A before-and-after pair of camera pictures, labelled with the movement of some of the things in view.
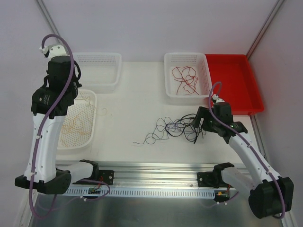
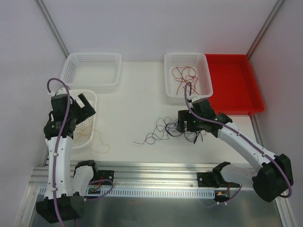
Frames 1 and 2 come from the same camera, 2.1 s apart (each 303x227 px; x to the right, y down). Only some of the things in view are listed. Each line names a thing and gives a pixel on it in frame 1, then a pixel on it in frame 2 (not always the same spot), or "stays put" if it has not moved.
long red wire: (187, 75) stays put
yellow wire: (82, 99) → (105, 144)
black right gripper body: (206, 121) → (181, 121)
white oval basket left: (78, 129) stays put
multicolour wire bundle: (184, 126) stays put
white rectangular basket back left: (100, 71) stays put
